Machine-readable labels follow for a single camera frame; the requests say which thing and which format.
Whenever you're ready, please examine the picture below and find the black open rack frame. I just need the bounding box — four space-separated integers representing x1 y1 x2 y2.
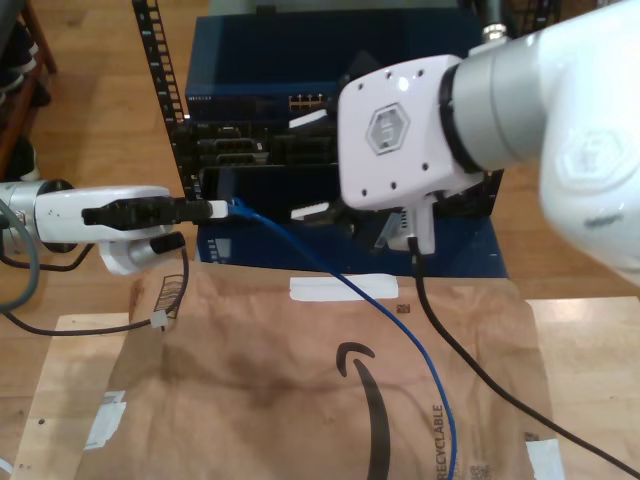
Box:
131 0 561 226

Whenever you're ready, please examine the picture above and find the black camera cable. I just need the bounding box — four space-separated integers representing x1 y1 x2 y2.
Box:
407 234 640 480
0 247 190 337

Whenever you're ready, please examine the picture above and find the brown paper mailer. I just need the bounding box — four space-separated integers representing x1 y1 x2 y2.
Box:
74 257 566 480

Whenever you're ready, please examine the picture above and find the grey corrugated hose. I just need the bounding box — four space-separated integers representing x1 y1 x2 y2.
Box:
0 199 41 315

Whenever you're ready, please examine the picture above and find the plain dark shoe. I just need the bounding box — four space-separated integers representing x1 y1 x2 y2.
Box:
27 79 54 109

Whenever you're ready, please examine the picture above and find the wooden shoe rack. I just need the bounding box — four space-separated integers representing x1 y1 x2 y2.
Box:
0 0 59 176

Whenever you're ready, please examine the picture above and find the blue network cable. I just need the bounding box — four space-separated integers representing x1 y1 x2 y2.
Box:
227 197 459 480

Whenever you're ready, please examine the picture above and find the long white tape strip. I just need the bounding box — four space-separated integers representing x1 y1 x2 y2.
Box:
289 273 400 303

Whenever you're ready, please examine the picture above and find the dark blue metal case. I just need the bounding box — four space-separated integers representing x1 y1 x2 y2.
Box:
194 219 509 281

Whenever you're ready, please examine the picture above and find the white shipping label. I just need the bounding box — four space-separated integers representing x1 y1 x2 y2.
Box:
84 389 129 449

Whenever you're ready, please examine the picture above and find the black rack server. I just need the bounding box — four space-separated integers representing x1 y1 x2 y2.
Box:
184 119 341 167

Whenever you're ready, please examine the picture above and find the dark shoe white sole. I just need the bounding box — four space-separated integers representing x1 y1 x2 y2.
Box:
7 19 41 76
4 137 41 182
0 69 26 96

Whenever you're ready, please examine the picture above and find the blue network switch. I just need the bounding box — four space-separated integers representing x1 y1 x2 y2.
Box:
183 14 489 121

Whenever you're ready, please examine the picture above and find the thin black floor cable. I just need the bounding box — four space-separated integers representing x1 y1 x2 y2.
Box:
0 243 95 272

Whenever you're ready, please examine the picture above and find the white tape patch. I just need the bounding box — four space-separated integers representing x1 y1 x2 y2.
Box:
522 432 566 480

